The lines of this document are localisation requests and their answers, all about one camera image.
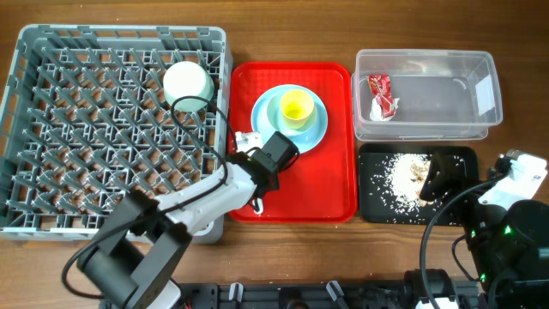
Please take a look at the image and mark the rice and food scraps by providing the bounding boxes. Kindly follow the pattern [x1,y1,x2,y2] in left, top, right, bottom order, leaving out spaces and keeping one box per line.
[360,153,442,225]

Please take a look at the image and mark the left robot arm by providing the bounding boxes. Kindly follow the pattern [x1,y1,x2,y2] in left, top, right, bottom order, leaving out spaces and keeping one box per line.
[73,131,299,308]

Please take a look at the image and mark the yellow plastic cup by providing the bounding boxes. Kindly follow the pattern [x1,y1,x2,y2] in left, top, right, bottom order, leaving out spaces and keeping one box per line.
[280,89,315,129]

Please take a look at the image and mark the red snack wrapper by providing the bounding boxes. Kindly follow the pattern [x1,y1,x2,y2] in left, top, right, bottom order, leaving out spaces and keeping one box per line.
[367,75,394,99]

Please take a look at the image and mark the mint green bowl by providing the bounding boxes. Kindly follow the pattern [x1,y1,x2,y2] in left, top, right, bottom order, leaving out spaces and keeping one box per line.
[162,61,214,112]

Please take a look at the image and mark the white plastic spoon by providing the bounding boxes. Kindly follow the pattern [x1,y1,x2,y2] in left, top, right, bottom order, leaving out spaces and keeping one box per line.
[252,198,263,213]

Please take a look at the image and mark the black waste tray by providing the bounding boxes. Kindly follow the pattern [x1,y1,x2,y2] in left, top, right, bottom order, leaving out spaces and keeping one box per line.
[358,143,479,225]

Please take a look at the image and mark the red plastic tray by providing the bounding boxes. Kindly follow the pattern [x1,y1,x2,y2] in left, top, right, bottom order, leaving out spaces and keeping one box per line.
[229,62,358,223]

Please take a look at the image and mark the small green saucer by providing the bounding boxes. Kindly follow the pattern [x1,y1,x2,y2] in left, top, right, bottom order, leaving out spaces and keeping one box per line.
[267,94,317,137]

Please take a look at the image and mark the white tissue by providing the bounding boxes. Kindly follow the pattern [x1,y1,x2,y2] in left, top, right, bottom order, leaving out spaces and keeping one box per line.
[370,94,400,121]

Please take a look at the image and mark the clear plastic bin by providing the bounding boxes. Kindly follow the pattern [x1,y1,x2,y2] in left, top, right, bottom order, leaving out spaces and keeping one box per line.
[351,49,504,142]

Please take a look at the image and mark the grey dishwasher rack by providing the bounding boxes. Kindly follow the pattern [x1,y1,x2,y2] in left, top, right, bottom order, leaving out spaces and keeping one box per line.
[1,24,232,241]

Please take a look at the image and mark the light blue plate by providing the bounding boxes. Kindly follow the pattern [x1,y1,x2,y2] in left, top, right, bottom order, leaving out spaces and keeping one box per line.
[250,84,328,154]

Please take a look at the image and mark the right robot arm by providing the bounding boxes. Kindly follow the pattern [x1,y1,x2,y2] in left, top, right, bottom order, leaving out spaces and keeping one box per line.
[418,149,548,308]

